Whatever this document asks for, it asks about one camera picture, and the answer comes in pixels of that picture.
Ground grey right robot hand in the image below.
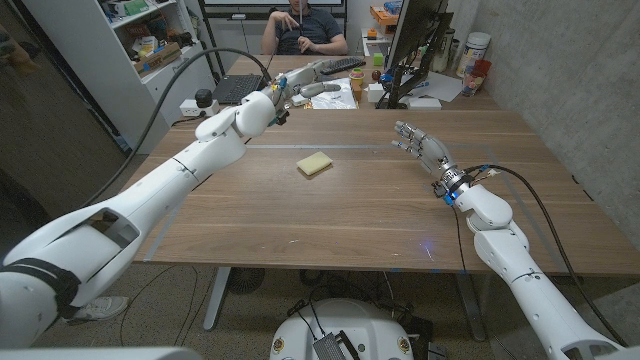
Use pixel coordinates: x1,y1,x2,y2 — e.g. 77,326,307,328
391,120,459,177

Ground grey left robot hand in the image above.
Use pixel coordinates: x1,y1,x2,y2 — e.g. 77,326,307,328
272,58,343,109

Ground yellow sponge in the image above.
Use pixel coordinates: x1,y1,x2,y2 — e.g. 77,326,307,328
295,151,334,177

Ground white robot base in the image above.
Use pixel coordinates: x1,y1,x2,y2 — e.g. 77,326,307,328
269,298,415,360

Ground clear plastic sheet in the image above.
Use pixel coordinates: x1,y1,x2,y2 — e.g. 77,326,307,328
309,77,359,111

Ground flat white box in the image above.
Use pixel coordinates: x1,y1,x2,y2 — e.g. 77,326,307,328
407,97,443,111

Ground black keyboard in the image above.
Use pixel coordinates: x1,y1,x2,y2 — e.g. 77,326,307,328
319,56,367,76

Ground seated person in dark shirt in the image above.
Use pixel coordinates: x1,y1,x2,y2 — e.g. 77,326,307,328
259,0,350,57

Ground white paper sheets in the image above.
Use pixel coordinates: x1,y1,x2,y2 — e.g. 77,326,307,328
399,71,464,104

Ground black laptop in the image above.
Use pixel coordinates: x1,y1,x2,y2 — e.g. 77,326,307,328
211,73,266,105

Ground grey metal bottle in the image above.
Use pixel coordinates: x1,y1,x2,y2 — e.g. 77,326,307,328
432,28,457,74

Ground orange box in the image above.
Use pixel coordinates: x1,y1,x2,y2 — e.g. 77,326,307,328
369,4,401,27

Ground white cylindrical canister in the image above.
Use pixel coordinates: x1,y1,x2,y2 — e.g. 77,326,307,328
455,31,492,79

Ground white power strip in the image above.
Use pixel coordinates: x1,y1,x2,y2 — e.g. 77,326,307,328
178,98,221,118

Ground black computer monitor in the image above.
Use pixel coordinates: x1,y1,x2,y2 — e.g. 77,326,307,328
385,0,450,71

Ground white shelf cabinet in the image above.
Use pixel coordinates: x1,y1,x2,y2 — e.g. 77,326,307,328
22,0,216,155

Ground cardboard box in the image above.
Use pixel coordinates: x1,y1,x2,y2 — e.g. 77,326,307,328
132,41,183,76

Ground white table leg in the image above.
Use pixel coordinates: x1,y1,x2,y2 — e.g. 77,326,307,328
453,272,487,343
202,266,232,332

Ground round black floor fan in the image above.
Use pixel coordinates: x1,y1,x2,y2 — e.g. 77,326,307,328
227,267,266,295

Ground white sneaker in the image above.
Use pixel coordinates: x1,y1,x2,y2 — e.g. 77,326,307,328
74,295,130,322

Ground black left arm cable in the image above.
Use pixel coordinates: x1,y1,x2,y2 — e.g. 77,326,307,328
82,47,274,209

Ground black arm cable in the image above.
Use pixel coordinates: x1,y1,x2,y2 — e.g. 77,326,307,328
82,47,274,209
462,163,629,347

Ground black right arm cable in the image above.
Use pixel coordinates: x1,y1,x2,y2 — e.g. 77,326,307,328
462,163,629,347

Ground whiteboard with black frame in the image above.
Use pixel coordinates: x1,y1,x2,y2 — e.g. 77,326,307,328
198,0,347,21

